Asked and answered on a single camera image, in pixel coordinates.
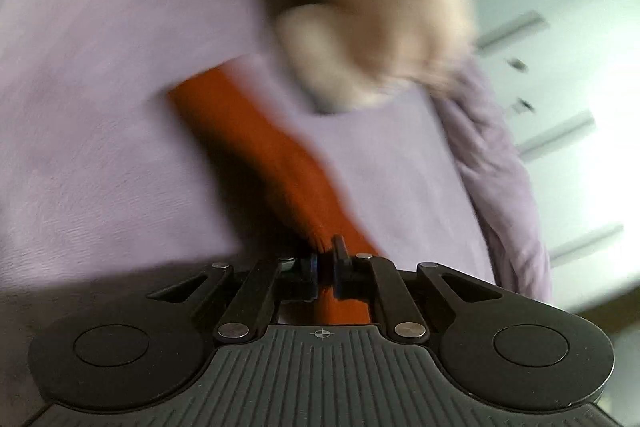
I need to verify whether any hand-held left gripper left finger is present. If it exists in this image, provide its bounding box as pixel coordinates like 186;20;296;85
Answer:
146;253;321;346

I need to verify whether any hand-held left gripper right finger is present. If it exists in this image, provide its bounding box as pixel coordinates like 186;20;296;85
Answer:
331;234;505;347

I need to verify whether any red knit sweater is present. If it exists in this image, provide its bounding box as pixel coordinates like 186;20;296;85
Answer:
167;66;382;327

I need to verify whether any purple duvet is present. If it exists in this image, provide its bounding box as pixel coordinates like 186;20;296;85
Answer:
434;56;553;304

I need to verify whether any purple bed sheet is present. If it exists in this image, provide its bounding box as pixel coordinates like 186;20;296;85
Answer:
0;0;501;410

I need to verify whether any beige plush toy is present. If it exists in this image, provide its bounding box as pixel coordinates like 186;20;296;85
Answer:
234;0;477;116

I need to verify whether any white wardrobe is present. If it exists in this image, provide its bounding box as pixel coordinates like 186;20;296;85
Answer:
470;0;640;314

